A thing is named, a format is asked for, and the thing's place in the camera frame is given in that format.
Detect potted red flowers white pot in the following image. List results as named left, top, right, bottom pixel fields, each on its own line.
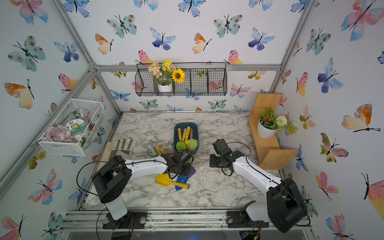
left=257, top=107, right=299, bottom=139

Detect green trowel yellow foam handle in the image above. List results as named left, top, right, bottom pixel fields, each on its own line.
left=176, top=128, right=187, bottom=152

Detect light blue trowel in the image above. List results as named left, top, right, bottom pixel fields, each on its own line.
left=148, top=145, right=158, bottom=157

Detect green shovel wooden handle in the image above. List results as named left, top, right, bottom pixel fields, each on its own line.
left=188, top=129, right=198, bottom=151

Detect wooden corner shelf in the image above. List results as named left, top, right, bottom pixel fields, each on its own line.
left=248, top=93, right=299, bottom=171

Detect white and grey garden glove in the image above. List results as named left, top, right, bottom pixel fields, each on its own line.
left=97, top=138, right=137, bottom=170

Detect white wire side basket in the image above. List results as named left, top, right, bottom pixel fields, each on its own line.
left=38, top=99, right=106, bottom=157

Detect black wire wall basket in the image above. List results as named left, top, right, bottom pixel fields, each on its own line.
left=133, top=62, right=228, bottom=99

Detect round green tin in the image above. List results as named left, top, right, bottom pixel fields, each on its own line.
left=66, top=119, right=86, bottom=136

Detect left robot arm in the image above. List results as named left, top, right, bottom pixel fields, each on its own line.
left=92, top=150, right=194, bottom=221

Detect purple shovel pink handle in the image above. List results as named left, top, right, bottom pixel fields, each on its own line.
left=188, top=166, right=196, bottom=178

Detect blue shovel wooden handle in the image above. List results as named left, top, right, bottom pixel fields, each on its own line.
left=175, top=176, right=189, bottom=191

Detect teal plastic storage box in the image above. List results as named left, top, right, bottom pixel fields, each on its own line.
left=173, top=122, right=199, bottom=155

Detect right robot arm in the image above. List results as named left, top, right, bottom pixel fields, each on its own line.
left=210, top=139, right=309, bottom=233

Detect sunflower bouquet white pot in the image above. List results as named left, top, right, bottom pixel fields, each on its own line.
left=148, top=59, right=186, bottom=93

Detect pink artificial flowers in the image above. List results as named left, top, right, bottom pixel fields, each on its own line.
left=41, top=125, right=73, bottom=143

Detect yellow plastic scoop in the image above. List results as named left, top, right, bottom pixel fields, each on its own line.
left=155, top=174, right=190, bottom=189

